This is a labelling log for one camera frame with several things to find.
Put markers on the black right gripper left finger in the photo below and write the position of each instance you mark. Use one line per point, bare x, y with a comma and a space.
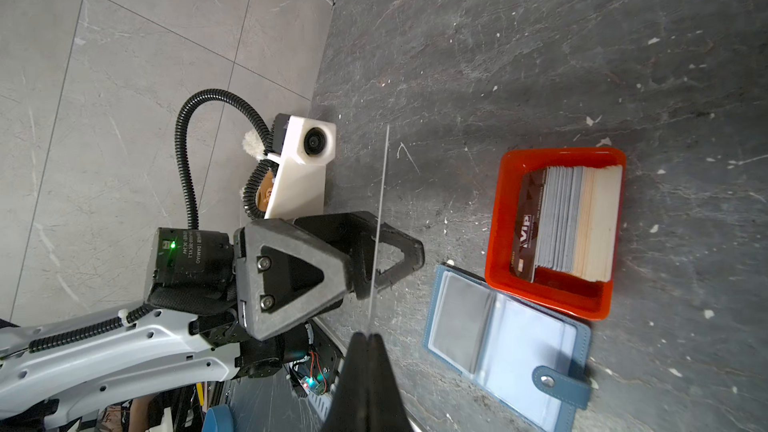
349, 407

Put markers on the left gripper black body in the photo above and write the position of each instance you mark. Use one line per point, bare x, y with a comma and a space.
288, 271

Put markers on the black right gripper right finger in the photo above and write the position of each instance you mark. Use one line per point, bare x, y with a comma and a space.
385, 408

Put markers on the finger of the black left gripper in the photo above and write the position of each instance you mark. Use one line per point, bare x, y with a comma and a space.
383, 256

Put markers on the blue leather card holder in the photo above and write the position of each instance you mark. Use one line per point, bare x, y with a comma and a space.
533, 360

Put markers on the red plastic tray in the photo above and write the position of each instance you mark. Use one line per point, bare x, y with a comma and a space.
555, 290

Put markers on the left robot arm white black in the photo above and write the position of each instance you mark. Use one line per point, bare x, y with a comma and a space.
218, 307

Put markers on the stack of credit cards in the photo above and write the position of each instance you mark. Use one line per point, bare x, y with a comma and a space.
566, 221

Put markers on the white plush bunny toy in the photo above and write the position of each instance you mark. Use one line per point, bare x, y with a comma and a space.
257, 192

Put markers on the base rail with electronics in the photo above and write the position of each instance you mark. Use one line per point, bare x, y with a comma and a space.
250, 404

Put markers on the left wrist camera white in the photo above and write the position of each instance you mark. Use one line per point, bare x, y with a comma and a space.
302, 148

